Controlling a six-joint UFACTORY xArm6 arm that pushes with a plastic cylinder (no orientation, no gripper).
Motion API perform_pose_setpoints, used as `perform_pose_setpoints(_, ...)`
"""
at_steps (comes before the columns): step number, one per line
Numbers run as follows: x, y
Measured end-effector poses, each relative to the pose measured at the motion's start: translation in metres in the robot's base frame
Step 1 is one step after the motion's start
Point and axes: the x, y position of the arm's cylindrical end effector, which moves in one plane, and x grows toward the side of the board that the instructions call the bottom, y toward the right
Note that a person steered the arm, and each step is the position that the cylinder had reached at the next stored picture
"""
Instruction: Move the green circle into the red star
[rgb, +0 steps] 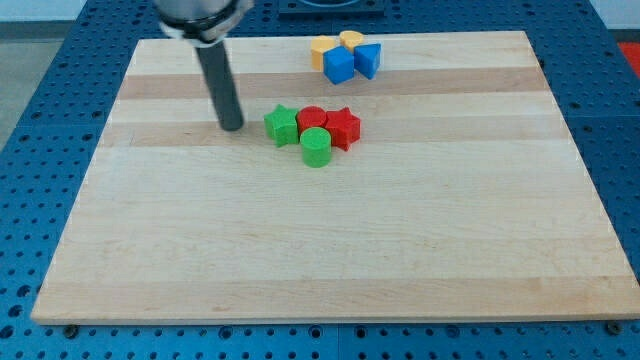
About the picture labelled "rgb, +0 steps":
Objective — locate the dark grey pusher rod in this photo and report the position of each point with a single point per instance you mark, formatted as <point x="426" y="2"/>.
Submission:
<point x="219" y="79"/>

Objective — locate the green star block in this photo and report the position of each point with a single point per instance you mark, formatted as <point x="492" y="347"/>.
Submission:
<point x="281" y="125"/>

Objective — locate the red star block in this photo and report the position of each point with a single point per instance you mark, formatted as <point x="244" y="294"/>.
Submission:
<point x="344" y="128"/>

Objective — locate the yellow pentagon block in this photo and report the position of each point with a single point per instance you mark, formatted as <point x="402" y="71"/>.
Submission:
<point x="318" y="46"/>

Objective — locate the red cylinder block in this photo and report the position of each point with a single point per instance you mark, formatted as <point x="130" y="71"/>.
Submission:
<point x="310" y="116"/>

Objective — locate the blue cube block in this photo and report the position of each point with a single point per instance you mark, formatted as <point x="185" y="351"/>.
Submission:
<point x="338" y="65"/>

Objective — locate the green cylinder block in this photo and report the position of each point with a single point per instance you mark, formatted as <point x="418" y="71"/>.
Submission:
<point x="316" y="147"/>

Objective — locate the yellow cylinder block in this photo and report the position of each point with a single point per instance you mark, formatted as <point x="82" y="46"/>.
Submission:
<point x="350" y="39"/>

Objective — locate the blue triangle block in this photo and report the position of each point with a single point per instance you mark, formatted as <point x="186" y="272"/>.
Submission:
<point x="367" y="59"/>

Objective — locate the wooden board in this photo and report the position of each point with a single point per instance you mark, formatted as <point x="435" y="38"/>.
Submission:
<point x="464" y="200"/>

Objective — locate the red object at right edge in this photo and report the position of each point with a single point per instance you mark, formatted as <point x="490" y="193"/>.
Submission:
<point x="631" y="52"/>

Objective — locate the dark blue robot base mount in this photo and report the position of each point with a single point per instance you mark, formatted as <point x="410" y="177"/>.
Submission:
<point x="298" y="8"/>

